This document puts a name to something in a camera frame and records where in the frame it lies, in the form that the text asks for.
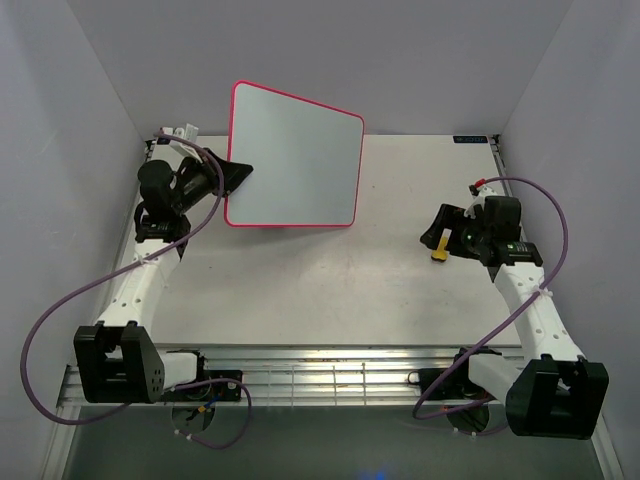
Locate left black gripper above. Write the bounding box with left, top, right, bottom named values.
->
left=172, top=148, right=255, bottom=215

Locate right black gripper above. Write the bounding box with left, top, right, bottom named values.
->
left=420, top=203, right=491, bottom=260

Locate yellow whiteboard eraser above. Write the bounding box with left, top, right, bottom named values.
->
left=431, top=233, right=449, bottom=263

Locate pink framed whiteboard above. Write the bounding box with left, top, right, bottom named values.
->
left=224, top=80, right=365, bottom=228

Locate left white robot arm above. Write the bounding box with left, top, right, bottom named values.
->
left=74, top=155, right=253, bottom=403

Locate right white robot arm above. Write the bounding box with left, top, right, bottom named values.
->
left=420, top=194, right=609, bottom=440

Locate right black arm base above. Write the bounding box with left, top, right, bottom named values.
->
left=407, top=368, right=491, bottom=400

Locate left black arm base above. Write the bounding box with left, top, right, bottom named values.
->
left=161, top=370, right=243, bottom=404

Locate right blue table label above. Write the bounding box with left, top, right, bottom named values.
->
left=453, top=135, right=488, bottom=144

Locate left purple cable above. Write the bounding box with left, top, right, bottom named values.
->
left=19, top=130, right=253, bottom=450

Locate purple cable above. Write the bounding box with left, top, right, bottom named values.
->
left=19, top=130, right=253, bottom=450
left=412, top=176, right=570, bottom=420

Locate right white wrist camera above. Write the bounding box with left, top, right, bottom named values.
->
left=465, top=179, right=499, bottom=219

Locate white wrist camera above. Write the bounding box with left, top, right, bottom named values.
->
left=156, top=123, right=202, bottom=162
left=465, top=179, right=499, bottom=219

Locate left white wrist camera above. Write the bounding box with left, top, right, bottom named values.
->
left=156, top=123, right=202, bottom=162

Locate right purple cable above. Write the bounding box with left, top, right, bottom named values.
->
left=412, top=176, right=570, bottom=420

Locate aluminium rail frame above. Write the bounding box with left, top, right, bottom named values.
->
left=57, top=344, right=601, bottom=409

